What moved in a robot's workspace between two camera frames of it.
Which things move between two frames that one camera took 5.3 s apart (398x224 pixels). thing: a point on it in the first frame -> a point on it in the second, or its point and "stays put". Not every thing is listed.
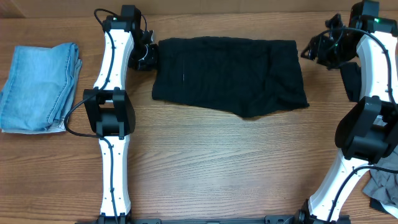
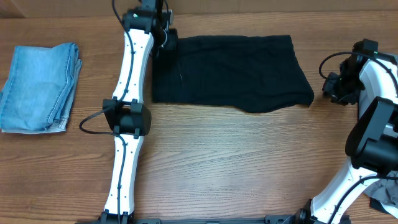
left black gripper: (149, 56) -> (170, 38)
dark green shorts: (249, 77) stays put
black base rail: (268, 219) stays put
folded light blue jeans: (37, 93) stays put
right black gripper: (318, 49) -> (333, 86)
